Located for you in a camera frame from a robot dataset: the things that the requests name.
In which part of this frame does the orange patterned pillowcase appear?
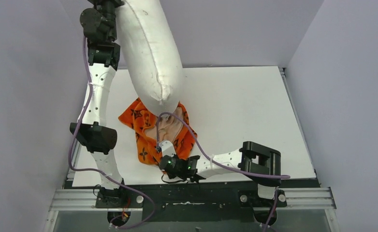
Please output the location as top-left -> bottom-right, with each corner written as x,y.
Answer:
118,98 -> 197,165

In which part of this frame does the white pillow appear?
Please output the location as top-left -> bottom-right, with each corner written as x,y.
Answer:
116,0 -> 185,116

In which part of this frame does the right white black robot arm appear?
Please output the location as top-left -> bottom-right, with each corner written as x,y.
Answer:
157,140 -> 282,206

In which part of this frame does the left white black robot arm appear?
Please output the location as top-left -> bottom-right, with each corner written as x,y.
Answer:
70,0 -> 127,206

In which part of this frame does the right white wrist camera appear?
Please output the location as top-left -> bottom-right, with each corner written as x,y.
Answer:
156,140 -> 176,157

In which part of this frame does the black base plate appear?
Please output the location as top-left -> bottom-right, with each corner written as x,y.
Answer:
52,180 -> 329,223

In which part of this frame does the aluminium frame rail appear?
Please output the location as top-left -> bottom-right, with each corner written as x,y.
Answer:
44,188 -> 340,232

